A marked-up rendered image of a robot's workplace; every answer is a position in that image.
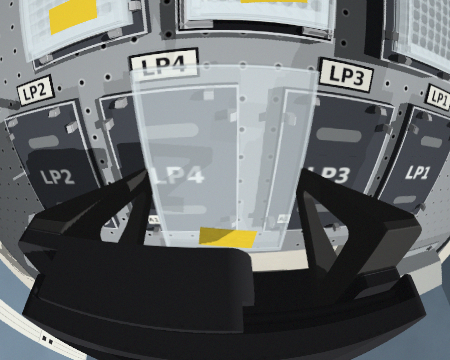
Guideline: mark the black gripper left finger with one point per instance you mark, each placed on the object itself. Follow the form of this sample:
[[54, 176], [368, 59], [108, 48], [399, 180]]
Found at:
[[85, 215]]

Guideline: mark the white button panel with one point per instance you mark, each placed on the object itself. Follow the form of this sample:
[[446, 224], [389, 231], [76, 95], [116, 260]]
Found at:
[[424, 266]]

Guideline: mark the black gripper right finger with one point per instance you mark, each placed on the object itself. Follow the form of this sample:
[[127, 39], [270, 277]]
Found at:
[[379, 237]]

